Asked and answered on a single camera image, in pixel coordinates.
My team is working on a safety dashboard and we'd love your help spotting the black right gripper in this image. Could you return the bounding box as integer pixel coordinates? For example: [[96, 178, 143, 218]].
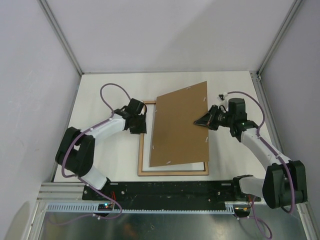
[[194, 104, 234, 131]]

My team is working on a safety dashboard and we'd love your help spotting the wooden picture frame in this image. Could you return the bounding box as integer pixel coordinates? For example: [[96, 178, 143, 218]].
[[137, 100, 210, 177]]

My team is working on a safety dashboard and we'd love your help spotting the brown cardboard backing board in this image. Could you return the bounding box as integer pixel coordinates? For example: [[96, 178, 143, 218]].
[[149, 81, 209, 167]]

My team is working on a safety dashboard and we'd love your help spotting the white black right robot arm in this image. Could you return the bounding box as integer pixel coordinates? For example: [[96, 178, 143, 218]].
[[194, 98, 308, 209]]

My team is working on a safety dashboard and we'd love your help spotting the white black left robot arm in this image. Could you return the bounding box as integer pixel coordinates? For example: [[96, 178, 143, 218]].
[[55, 98, 147, 200]]

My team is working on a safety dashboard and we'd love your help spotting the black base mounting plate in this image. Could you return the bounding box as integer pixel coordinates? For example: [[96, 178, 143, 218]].
[[82, 180, 254, 212]]

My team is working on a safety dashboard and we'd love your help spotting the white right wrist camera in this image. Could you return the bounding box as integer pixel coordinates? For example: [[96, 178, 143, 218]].
[[217, 92, 229, 102]]

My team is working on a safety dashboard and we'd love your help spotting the right side aluminium rail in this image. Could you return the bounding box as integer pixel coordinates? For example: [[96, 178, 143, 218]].
[[249, 71, 290, 164]]

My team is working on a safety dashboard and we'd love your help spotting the aluminium rail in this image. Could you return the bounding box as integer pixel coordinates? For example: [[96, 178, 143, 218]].
[[249, 71, 290, 164], [36, 182, 309, 204]]

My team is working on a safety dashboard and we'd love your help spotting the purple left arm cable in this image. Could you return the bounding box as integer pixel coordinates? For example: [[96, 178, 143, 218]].
[[47, 82, 132, 226]]

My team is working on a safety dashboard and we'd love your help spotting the grey slotted cable duct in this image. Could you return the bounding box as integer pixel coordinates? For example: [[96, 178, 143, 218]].
[[46, 202, 235, 215]]

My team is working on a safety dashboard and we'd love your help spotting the aluminium front rail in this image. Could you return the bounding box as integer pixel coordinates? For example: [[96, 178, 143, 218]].
[[36, 182, 309, 204]]

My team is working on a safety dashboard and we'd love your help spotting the left aluminium corner post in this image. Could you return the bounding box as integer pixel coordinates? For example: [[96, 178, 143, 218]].
[[37, 0, 84, 77]]

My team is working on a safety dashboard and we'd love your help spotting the aluminium corner post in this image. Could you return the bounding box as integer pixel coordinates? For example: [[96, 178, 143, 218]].
[[256, 0, 305, 76], [37, 0, 84, 77]]

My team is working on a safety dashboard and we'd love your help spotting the right aluminium corner post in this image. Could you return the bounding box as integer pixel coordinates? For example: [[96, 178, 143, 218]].
[[256, 0, 305, 76]]

